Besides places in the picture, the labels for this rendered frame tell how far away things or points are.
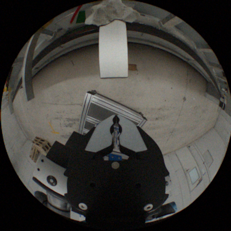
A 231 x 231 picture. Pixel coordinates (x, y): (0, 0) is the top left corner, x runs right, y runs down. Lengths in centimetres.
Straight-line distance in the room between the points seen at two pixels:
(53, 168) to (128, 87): 99
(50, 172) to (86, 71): 102
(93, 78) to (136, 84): 59
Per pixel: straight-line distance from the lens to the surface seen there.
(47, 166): 26
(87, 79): 102
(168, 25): 40
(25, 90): 25
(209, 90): 276
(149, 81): 105
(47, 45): 49
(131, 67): 89
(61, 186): 25
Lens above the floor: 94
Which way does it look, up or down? 61 degrees down
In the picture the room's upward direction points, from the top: 180 degrees clockwise
